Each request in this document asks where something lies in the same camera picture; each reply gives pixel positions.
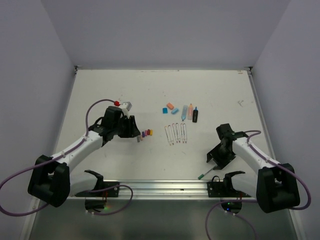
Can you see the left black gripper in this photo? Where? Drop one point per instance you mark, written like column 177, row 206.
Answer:
column 132, row 130

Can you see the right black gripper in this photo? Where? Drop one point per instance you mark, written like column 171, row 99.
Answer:
column 223, row 161

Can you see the green cap thin pen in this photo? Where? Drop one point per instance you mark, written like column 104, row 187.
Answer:
column 206, row 173

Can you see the yellow cap thin pen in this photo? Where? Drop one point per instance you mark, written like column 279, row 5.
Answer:
column 168, row 135

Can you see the dark red cap thin pen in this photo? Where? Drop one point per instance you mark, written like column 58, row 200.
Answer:
column 171, row 134

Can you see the light blue highlighter cap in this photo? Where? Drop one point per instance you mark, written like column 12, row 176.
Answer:
column 164, row 110

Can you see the pink cap thin pen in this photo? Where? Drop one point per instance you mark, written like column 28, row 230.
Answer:
column 175, row 133

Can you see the grey cap thin pen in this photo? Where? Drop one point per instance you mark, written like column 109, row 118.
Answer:
column 185, row 133

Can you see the purple cap thin pen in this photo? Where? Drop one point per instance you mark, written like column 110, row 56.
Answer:
column 177, row 133

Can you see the orange highlighter cap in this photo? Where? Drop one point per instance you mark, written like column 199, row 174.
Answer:
column 170, row 106

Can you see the black blue cap highlighter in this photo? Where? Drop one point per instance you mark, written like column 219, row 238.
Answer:
column 195, row 115

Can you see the orange highlighter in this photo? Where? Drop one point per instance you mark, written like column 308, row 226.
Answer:
column 190, row 112

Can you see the light blue highlighter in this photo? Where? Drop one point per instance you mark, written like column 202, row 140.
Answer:
column 184, row 112

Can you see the orange cap thin pen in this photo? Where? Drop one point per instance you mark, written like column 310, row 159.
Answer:
column 182, row 132

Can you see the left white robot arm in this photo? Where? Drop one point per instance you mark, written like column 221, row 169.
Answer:
column 50, row 180

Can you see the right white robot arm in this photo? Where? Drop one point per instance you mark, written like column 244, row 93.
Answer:
column 271, row 183

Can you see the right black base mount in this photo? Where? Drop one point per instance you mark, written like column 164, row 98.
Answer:
column 217, row 189

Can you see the aluminium front rail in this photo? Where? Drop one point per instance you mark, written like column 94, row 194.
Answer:
column 161, row 189

